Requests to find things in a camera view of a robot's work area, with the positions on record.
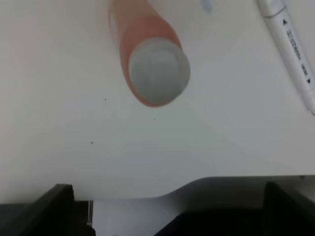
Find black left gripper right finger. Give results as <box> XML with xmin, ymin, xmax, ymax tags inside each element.
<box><xmin>262</xmin><ymin>182</ymin><xmax>315</xmax><ymax>236</ymax></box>

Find pink lotion bottle white cap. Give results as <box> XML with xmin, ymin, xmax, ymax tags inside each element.
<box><xmin>108</xmin><ymin>0</ymin><xmax>190</xmax><ymax>107</ymax></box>

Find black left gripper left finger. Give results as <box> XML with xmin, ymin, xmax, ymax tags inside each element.
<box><xmin>0</xmin><ymin>184</ymin><xmax>95</xmax><ymax>236</ymax></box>

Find white marker pink caps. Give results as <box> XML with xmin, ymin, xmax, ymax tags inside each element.
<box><xmin>257</xmin><ymin>0</ymin><xmax>315</xmax><ymax>114</ymax></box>

